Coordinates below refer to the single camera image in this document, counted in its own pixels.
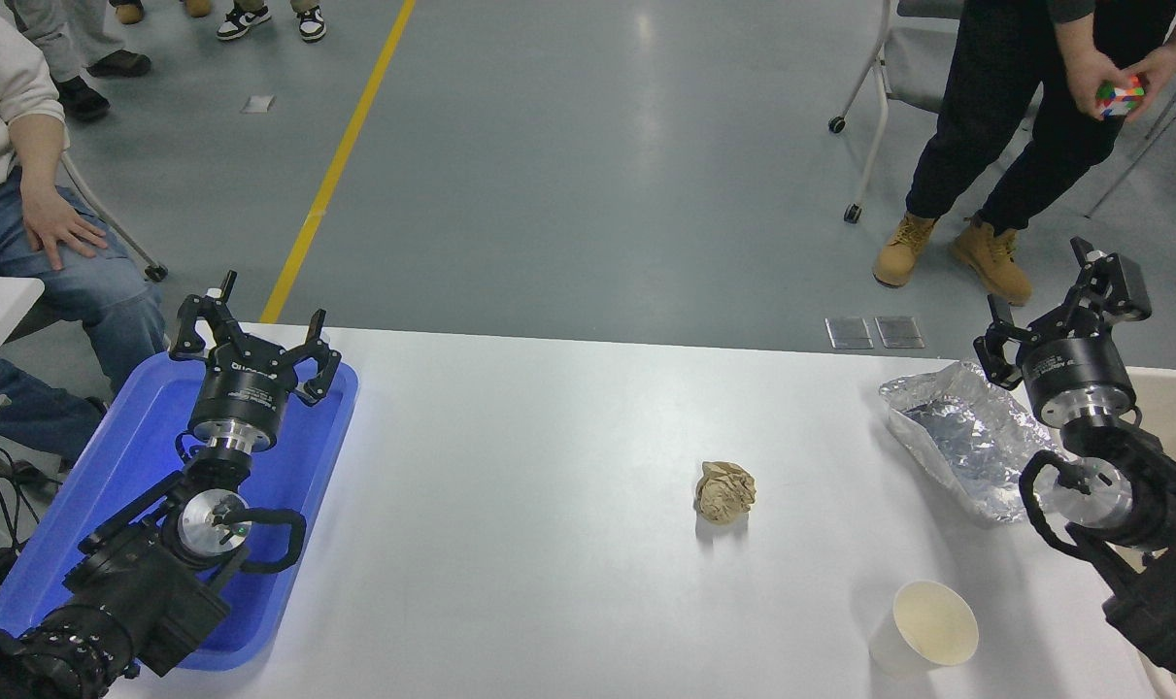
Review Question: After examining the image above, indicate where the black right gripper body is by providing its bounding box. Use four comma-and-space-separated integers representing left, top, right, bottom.
1020, 325, 1137, 420

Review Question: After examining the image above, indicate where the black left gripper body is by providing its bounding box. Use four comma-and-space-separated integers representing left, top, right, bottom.
189, 354, 297, 430

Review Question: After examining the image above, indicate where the multicoloured puzzle cube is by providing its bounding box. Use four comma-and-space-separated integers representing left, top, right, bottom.
1095, 76, 1147, 119

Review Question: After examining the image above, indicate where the white paper cup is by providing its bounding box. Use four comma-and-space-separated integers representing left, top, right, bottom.
867, 580, 980, 678

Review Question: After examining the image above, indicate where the person's hand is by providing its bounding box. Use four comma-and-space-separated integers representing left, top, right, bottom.
21, 184, 110, 272

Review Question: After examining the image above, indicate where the person's right hand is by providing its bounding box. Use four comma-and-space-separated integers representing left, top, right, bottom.
1066, 44, 1125, 121

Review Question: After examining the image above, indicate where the person's left hand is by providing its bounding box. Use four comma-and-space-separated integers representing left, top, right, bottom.
1125, 44, 1176, 123

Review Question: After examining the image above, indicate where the grey wheeled chair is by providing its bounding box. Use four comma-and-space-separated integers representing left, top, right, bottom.
58, 150, 169, 283
828, 0, 1045, 224

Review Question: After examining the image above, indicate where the crumpled silver foil tray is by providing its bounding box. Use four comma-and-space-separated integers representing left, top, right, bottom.
878, 360, 1069, 525

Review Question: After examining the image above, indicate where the blue plastic tray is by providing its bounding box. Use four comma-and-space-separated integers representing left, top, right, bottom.
0, 349, 360, 673

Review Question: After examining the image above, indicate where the person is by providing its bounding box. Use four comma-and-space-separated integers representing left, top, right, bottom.
872, 0, 1176, 307
5, 0, 151, 122
217, 0, 327, 43
0, 0, 168, 467
114, 0, 213, 25

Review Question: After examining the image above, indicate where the crumpled tan paper ball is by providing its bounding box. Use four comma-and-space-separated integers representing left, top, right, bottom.
693, 460, 757, 526

